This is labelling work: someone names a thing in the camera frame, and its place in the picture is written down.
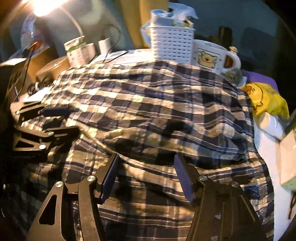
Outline plaid checkered pants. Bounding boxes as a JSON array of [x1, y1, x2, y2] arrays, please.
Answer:
[[11, 60, 274, 240]]

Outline tablet with red screen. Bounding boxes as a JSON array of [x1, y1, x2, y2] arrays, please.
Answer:
[[1, 58, 28, 109]]

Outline brown lidded box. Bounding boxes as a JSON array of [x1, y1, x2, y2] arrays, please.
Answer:
[[36, 56, 70, 81]]

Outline cardboard box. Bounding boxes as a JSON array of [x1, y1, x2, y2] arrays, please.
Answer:
[[28, 46, 58, 79]]

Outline snack bag with pumpkin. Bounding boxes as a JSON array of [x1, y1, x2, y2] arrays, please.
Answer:
[[21, 13, 50, 58]]

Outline white textured tablecloth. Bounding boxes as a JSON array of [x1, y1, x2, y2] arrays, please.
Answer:
[[254, 118, 292, 240]]

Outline green white carton box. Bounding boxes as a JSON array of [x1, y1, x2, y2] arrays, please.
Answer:
[[64, 36, 89, 67]]

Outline yellow tissue pack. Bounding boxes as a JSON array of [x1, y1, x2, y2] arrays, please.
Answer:
[[280, 130, 296, 192]]

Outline white tissue packet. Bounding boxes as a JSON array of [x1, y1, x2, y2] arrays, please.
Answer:
[[258, 112, 285, 140]]

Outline white desk lamp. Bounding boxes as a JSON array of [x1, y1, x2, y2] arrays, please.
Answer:
[[30, 0, 98, 50]]

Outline yellow duck plastic bag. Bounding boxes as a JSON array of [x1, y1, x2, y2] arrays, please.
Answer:
[[240, 82, 290, 120]]

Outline grey blue curtain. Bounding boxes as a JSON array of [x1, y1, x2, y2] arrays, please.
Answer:
[[1, 1, 134, 61]]

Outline white power strip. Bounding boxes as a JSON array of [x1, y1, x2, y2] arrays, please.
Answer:
[[91, 49, 154, 64]]

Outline purple case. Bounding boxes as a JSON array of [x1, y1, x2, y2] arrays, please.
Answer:
[[242, 70, 279, 93]]

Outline yellow curtain left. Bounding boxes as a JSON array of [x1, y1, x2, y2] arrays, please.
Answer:
[[115, 0, 169, 49]]

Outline white bear mug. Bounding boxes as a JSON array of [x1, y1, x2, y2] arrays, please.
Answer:
[[191, 39, 241, 75]]

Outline white perforated plastic basket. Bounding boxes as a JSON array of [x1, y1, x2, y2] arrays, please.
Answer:
[[149, 25, 195, 64]]

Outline small figurine behind mug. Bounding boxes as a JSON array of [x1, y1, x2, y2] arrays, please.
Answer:
[[229, 46, 238, 54]]

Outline coiled black cable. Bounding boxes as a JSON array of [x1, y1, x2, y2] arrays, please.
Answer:
[[27, 77, 55, 96]]

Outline white charger with black cable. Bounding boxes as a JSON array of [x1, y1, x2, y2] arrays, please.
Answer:
[[98, 24, 122, 63]]

